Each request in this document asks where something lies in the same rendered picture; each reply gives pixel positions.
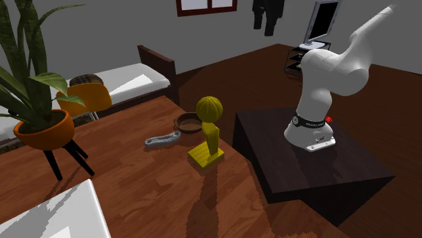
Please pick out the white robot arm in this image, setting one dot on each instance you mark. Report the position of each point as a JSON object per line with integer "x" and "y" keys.
{"x": 316, "y": 99}

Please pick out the yellow ball trophy figure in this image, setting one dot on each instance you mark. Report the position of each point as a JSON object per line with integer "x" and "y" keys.
{"x": 210, "y": 131}

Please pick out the brown bowl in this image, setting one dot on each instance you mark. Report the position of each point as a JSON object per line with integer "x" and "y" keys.
{"x": 188, "y": 123}

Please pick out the dark robot stand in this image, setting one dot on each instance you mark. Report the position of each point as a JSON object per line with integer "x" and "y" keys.
{"x": 296, "y": 171}

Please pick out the black shelf stand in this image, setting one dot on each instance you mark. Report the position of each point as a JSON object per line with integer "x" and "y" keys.
{"x": 295, "y": 61}

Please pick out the red framed window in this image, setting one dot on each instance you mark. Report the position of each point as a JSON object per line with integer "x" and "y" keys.
{"x": 206, "y": 6}

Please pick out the black hanging clothes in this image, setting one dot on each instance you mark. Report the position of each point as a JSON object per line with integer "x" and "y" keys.
{"x": 268, "y": 13}

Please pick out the orange chair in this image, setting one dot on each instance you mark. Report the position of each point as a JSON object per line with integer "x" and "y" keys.
{"x": 89, "y": 97}

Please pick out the round brown striped cushion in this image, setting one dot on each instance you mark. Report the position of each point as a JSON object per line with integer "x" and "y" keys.
{"x": 86, "y": 79}

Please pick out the grey computer monitor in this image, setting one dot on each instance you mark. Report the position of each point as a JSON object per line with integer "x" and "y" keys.
{"x": 321, "y": 21}

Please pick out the potted plant in orange pot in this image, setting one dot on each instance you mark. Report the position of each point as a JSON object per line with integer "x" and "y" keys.
{"x": 39, "y": 125}

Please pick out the white flat box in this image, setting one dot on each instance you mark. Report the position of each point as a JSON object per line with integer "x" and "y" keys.
{"x": 56, "y": 214}

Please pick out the bed with dark wooden frame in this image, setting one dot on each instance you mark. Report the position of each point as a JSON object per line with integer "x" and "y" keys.
{"x": 132, "y": 80}

